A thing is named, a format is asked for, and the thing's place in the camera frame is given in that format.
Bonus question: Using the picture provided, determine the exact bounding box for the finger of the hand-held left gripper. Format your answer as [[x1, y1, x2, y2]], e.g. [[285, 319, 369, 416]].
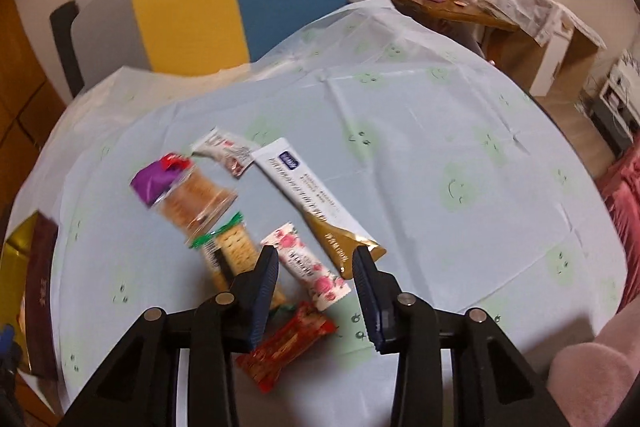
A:
[[0, 326, 23, 408]]

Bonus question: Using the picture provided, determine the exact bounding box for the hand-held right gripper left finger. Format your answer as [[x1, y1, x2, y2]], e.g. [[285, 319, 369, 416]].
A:
[[60, 245, 280, 427]]

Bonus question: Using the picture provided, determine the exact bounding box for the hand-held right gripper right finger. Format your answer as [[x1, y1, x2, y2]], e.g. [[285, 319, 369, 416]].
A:
[[352, 246, 571, 427]]

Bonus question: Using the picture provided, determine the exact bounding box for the pink rose print snack packet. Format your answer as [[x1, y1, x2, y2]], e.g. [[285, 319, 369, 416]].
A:
[[260, 223, 351, 312]]

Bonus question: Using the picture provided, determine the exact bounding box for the green-edged cracker packet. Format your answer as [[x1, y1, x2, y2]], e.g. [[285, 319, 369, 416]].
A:
[[189, 212, 288, 313]]

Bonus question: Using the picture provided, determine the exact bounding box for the red snack packet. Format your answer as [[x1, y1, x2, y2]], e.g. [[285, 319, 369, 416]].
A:
[[236, 302, 335, 393]]

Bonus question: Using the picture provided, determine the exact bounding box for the gold and brown box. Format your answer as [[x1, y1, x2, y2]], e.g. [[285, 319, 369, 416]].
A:
[[0, 212, 63, 380]]

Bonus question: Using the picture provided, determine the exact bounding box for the long white gold snack packet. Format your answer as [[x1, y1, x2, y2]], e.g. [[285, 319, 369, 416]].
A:
[[250, 138, 388, 280]]

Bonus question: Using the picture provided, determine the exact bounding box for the clear cracker packet purple end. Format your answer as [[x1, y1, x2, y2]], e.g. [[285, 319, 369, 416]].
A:
[[130, 153, 238, 244]]

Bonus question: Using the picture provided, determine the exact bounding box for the green smiley print tablecloth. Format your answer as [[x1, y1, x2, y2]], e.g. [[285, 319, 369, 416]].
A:
[[10, 0, 631, 427]]

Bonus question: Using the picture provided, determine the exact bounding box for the small white brown snack packet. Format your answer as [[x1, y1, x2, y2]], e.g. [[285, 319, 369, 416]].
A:
[[191, 128, 258, 178]]

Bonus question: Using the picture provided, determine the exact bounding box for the pink fleece clothing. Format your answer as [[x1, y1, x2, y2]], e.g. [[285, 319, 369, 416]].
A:
[[547, 302, 640, 427]]

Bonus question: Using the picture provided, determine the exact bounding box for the pink red blanket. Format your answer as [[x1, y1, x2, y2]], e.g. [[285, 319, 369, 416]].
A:
[[600, 147, 640, 268]]

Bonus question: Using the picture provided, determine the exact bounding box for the wooden desk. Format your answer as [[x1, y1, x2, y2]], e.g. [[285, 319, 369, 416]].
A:
[[487, 22, 601, 98]]

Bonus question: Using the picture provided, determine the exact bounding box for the wooden side table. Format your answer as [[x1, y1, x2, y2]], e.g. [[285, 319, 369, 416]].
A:
[[367, 0, 521, 62]]

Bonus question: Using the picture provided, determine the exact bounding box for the white shelf unit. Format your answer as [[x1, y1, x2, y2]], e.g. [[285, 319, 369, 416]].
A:
[[590, 49, 640, 148]]

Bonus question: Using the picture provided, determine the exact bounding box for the white lace cloth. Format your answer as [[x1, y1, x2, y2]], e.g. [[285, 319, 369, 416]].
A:
[[495, 0, 606, 48]]

